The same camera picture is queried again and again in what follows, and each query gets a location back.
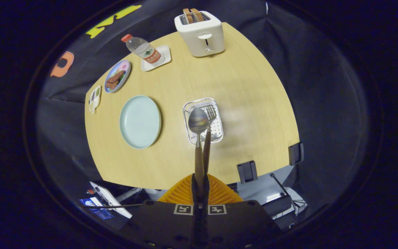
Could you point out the white square coaster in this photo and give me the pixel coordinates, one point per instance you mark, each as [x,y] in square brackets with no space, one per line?
[166,52]

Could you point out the white toaster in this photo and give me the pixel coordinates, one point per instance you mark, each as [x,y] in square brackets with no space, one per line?
[193,39]

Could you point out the blue lit screen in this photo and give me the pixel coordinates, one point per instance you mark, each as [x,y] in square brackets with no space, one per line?
[95,207]

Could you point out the black table clamp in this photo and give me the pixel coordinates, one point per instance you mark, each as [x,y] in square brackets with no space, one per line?
[295,154]
[247,172]

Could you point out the clear water bottle red cap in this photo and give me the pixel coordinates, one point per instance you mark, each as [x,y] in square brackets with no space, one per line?
[145,52]

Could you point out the small white sectioned dish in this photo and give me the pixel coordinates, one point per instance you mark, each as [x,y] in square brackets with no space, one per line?
[94,98]

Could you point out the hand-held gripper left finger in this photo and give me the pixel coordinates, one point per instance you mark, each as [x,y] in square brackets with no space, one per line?
[161,228]

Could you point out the light green plate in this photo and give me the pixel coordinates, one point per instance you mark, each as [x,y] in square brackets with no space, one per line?
[140,122]

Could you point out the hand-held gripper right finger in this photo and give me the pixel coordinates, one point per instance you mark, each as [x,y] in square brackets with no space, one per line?
[244,228]

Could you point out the brown food piece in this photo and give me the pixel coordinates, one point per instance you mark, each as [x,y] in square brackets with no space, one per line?
[114,81]

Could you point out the blue patterned plate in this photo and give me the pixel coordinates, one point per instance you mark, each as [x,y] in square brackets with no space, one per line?
[124,65]

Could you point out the black backdrop cloth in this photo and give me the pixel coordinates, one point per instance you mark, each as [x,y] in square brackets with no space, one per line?
[323,103]

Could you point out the brown toast slice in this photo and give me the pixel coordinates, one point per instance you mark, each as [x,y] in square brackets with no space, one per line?
[198,14]
[187,15]

